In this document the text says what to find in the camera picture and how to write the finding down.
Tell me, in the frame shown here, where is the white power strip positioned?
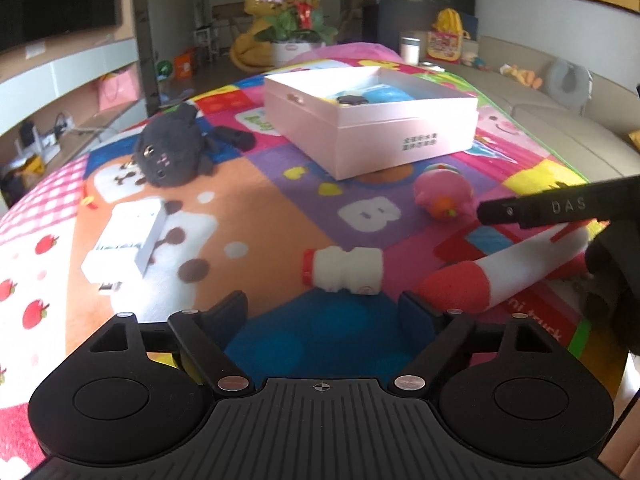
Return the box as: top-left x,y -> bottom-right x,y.
42,115 -> 76,148

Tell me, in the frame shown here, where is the yellow orange plush duck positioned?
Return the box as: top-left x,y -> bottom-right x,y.
500,64 -> 544,90

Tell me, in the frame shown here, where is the blue wet wipes packet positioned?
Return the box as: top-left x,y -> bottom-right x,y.
325,87 -> 416,106

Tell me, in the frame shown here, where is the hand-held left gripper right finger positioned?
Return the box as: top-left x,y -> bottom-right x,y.
393,291 -> 563,395

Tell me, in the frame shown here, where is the colourful cartoon play mat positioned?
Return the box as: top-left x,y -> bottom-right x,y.
0,42 -> 632,480

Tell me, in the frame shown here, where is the white carton box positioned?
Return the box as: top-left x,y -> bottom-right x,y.
81,197 -> 168,293

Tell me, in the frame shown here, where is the yellow plush bear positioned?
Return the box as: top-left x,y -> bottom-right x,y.
230,0 -> 274,68

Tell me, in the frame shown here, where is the black cabinet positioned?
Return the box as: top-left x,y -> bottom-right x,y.
362,0 -> 478,61

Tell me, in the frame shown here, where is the white stool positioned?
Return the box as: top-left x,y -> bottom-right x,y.
192,27 -> 218,63

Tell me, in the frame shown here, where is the black plush cat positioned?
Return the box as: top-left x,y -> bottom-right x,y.
134,101 -> 257,188

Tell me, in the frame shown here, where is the white plush bottle red cap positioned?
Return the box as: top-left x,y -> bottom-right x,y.
301,246 -> 385,295

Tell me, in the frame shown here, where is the grey neck pillow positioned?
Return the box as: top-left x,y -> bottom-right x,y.
545,57 -> 594,111

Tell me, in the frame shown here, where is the pink gift bag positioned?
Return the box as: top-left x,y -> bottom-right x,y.
97,67 -> 141,113

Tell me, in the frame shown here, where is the white wooden shelf unit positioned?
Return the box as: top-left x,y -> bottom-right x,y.
0,0 -> 151,206

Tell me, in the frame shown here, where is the pink plush toy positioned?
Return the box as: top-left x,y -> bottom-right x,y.
413,163 -> 477,222

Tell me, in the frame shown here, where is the beige sofa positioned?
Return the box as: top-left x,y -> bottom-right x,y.
425,35 -> 640,186

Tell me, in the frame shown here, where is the white cup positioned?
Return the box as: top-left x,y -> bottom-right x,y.
399,31 -> 423,65

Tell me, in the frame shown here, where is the white router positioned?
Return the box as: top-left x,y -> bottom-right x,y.
16,122 -> 39,154

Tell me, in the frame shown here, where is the white red foam rocket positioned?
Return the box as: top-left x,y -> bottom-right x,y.
419,220 -> 593,313

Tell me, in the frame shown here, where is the pink cardboard box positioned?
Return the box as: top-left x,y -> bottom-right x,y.
263,66 -> 479,181

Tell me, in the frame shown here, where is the orange box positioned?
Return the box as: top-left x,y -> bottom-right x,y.
172,50 -> 197,78

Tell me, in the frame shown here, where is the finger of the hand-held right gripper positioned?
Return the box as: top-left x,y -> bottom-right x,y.
476,176 -> 640,229

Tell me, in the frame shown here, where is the pink blanket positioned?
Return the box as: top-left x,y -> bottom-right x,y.
287,42 -> 402,68

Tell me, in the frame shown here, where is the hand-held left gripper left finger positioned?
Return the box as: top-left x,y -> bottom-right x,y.
87,291 -> 254,395

